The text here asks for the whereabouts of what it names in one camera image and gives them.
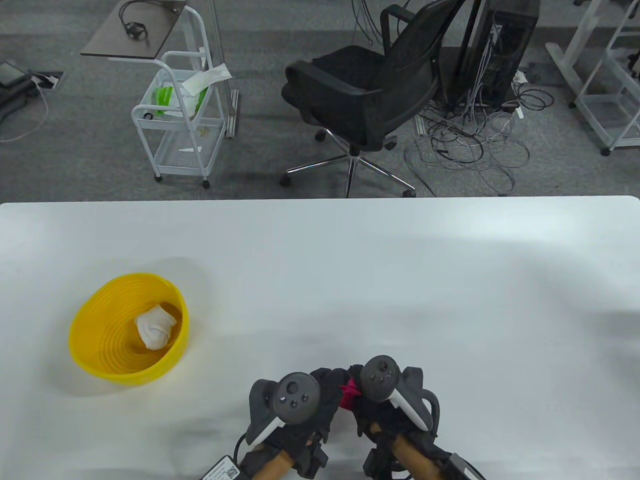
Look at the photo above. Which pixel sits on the person's left hand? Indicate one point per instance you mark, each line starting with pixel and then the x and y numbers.
pixel 327 400

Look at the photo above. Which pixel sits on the person's right hand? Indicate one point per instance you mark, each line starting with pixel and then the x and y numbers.
pixel 380 417

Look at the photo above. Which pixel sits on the pink sock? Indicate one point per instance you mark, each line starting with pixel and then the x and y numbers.
pixel 348 396

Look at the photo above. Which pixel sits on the white sock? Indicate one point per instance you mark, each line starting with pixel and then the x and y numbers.
pixel 167 317
pixel 152 335

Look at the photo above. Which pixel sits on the person's right forearm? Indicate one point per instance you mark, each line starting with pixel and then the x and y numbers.
pixel 415 462

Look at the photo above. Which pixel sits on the person's left forearm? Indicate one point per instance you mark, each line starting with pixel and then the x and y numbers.
pixel 277 467

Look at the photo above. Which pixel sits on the grey white right hand controller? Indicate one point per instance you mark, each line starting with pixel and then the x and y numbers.
pixel 380 375

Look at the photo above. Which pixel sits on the yellow ribbed basket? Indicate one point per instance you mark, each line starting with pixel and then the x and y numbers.
pixel 110 350

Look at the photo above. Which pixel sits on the black office chair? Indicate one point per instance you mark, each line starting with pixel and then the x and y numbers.
pixel 350 85

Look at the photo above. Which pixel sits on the white paper sheet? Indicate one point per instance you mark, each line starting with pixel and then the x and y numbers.
pixel 210 77

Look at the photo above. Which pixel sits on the green packet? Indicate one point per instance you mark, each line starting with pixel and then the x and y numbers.
pixel 164 97

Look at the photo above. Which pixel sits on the white power strip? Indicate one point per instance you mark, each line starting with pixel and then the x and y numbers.
pixel 520 77

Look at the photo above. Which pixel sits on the white metal rack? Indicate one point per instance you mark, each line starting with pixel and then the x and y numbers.
pixel 595 117

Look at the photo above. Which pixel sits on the black computer tower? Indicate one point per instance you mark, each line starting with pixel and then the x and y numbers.
pixel 515 40

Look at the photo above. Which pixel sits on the brown top side table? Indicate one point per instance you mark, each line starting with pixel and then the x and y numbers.
pixel 160 30

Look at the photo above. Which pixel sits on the floor outlet box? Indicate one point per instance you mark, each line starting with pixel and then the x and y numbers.
pixel 47 80

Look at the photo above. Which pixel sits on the black equipment pile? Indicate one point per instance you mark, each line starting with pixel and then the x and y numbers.
pixel 12 95

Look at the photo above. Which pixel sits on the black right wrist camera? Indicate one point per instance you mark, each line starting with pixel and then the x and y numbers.
pixel 462 469

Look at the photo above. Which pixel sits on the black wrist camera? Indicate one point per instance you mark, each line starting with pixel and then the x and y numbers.
pixel 222 471
pixel 462 469

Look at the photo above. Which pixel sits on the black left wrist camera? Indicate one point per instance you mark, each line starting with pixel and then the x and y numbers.
pixel 222 471

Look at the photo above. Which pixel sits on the white desk leg frame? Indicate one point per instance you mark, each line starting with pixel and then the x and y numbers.
pixel 562 62

